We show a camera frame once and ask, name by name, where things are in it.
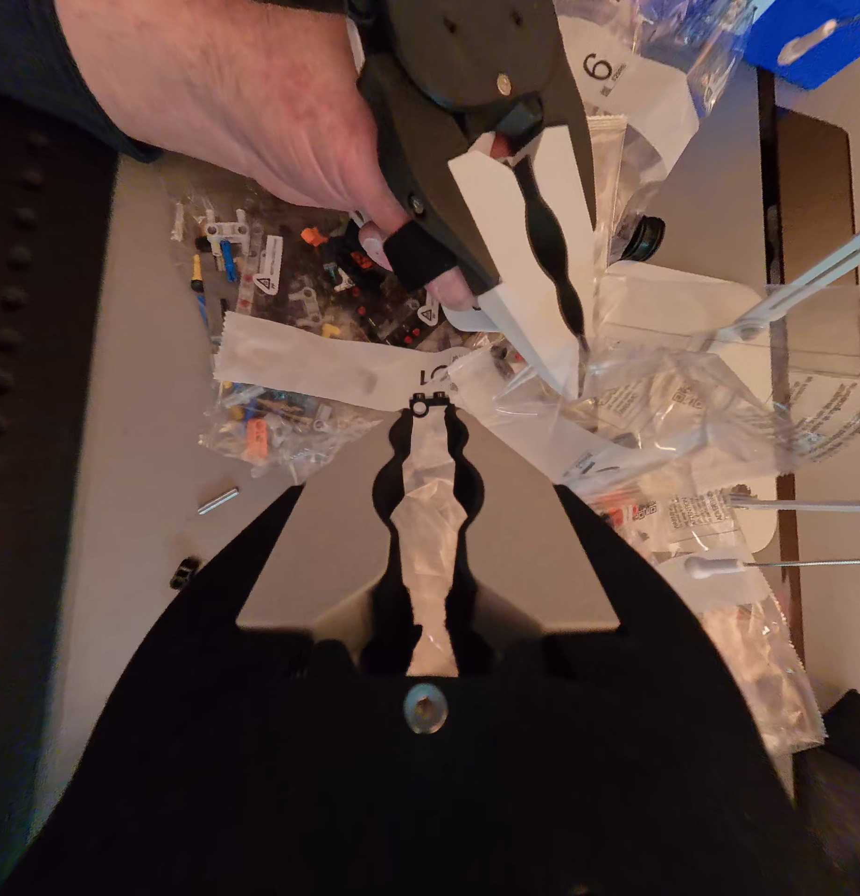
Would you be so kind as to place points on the white tapered rod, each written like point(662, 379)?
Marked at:
point(808, 280)

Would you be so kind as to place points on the scattered loose lego pieces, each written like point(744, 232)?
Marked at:
point(218, 501)

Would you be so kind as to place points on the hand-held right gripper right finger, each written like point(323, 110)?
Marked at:
point(535, 553)

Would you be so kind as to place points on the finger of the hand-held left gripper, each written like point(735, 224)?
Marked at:
point(500, 231)
point(566, 189)

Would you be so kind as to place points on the black round object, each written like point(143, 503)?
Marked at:
point(643, 236)

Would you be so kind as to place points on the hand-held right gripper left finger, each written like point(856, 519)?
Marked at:
point(318, 553)

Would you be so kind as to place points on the thin white rod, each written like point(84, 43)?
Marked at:
point(801, 504)

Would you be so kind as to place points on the person's left hand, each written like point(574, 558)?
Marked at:
point(227, 84)

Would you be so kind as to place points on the clear bag long dark parts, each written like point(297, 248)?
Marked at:
point(612, 77)

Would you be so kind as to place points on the blue plastic bin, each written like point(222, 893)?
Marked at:
point(822, 42)

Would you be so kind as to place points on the black perforated board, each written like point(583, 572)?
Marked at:
point(38, 350)

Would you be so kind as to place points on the numbered clear plastic bag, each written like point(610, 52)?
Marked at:
point(297, 357)

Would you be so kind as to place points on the small black lego beam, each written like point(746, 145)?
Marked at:
point(433, 400)

